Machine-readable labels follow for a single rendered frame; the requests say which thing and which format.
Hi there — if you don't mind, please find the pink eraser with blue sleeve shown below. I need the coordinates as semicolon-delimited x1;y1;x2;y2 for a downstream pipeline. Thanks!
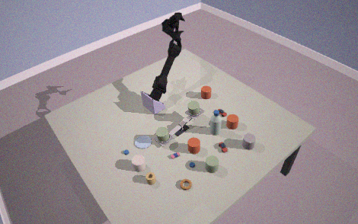
171;152;180;159

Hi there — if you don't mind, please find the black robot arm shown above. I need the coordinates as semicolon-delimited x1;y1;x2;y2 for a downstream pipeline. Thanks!
149;14;182;101

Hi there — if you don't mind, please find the small red toy car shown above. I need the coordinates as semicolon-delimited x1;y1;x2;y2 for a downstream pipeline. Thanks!
218;109;227;117
219;142;227;153

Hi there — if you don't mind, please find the pale pink cylinder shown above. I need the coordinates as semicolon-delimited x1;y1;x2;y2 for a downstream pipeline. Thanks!
132;155;145;172

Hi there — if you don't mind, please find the white bottle with blue cap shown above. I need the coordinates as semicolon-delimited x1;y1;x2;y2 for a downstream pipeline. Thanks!
210;110;222;136

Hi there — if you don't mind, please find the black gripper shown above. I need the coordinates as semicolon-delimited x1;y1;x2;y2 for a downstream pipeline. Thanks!
174;13;185;36

